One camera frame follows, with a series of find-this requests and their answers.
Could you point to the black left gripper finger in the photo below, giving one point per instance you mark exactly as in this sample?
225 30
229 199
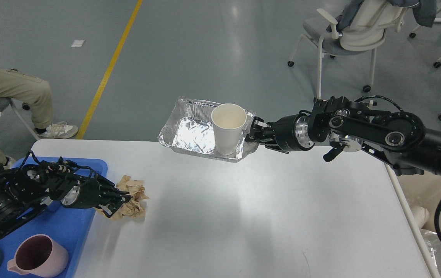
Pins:
111 194
113 210

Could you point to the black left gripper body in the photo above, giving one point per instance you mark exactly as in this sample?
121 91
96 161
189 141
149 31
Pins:
87 195

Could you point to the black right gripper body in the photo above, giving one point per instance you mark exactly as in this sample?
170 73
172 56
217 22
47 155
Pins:
291 134

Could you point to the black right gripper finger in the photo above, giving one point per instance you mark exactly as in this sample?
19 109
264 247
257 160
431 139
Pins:
261 127
267 141

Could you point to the brown paper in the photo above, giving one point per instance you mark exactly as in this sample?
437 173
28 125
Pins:
134 207

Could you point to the white paper cup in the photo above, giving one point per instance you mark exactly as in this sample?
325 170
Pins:
228 121

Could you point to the aluminium foil tray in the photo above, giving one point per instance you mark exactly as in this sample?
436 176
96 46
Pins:
189 130

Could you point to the pink mug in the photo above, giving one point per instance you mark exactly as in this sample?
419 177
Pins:
39 255

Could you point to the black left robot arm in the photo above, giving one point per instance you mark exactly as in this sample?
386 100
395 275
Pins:
24 189

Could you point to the blue plastic tray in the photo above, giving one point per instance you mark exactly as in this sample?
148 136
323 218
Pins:
68 227

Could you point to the seated person in khaki trousers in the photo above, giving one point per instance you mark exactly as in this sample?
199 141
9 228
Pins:
38 95

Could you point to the white grey office chair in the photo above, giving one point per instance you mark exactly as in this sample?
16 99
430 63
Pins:
366 32

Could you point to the beige plastic bin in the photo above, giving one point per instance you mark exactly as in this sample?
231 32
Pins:
424 191

